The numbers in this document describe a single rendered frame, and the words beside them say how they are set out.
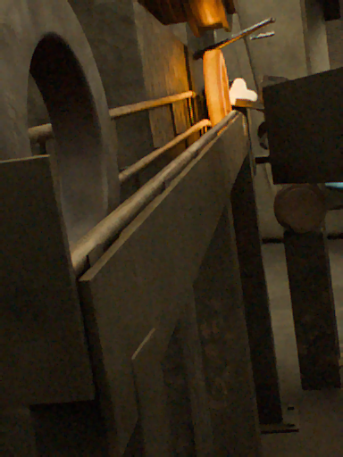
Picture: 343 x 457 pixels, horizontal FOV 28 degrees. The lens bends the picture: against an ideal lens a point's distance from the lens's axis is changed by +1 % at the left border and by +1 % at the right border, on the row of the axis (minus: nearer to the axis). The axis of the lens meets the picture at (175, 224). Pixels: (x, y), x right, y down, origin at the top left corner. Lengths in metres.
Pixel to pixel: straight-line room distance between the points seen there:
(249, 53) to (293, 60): 0.27
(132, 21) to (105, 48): 0.05
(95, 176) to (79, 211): 0.03
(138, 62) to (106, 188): 0.58
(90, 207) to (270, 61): 3.78
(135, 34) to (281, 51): 3.20
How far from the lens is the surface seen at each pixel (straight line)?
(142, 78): 0.99
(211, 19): 1.42
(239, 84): 1.56
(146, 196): 0.45
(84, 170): 0.44
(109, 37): 1.01
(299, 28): 4.16
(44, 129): 0.52
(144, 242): 0.40
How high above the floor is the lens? 0.65
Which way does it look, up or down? 6 degrees down
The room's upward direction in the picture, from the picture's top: 8 degrees counter-clockwise
